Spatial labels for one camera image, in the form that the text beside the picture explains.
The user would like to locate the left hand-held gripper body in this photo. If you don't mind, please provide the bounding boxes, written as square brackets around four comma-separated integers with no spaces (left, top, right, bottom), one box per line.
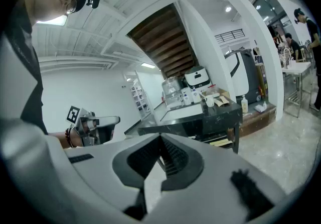
[65,105,101,147]

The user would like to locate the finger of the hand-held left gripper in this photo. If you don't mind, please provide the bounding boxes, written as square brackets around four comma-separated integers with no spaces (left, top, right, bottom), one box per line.
[95,116,121,145]

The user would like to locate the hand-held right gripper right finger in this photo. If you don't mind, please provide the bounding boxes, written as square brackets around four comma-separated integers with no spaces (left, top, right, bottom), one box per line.
[147,132,289,224]

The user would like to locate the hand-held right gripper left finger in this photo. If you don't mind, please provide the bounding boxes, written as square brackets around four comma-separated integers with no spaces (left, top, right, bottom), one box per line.
[45,132,163,224]

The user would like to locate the person's left forearm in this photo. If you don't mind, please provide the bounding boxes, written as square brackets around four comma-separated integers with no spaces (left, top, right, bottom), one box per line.
[47,128,83,149]

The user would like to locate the storage shelf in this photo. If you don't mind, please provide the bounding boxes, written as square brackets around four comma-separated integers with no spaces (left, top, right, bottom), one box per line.
[130,84,151,118]

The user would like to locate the black marble vanity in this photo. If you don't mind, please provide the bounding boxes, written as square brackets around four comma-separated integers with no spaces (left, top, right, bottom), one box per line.
[124,97,243,155]

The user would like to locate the white sink basin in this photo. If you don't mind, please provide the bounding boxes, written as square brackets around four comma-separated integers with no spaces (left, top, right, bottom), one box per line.
[160,103,204,121]

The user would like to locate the wooden platform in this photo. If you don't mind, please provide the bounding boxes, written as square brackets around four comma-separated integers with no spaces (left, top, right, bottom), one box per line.
[238,103,277,138]

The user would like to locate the yellow pump bottle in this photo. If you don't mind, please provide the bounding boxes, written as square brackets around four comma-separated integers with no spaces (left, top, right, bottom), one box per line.
[241,94,249,114]

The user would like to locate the white soap bottle blue pump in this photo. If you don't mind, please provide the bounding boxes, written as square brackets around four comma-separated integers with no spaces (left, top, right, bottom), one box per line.
[183,87,192,105]
[192,86,202,104]

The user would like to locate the cardboard box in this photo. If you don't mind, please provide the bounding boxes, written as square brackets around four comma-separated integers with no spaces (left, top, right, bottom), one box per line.
[200,84,230,100]

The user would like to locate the white rounded appliance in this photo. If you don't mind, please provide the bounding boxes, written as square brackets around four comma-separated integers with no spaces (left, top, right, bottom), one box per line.
[184,66,212,92]

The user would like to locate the large white floor machine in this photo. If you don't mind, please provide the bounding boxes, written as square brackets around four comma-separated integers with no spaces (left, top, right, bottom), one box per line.
[224,48,268,104]

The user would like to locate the ceiling light panel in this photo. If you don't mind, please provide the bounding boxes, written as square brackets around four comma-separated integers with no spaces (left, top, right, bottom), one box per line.
[36,14,68,27]

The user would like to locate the wooden staircase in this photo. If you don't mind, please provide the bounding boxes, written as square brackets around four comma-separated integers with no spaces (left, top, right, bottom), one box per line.
[127,3,200,79]

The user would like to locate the dark beaded bracelet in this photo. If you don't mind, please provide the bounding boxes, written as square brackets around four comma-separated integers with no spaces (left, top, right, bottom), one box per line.
[64,127,76,148]

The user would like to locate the white table metal frame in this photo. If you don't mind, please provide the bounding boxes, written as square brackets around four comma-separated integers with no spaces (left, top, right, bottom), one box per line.
[282,61,312,118]

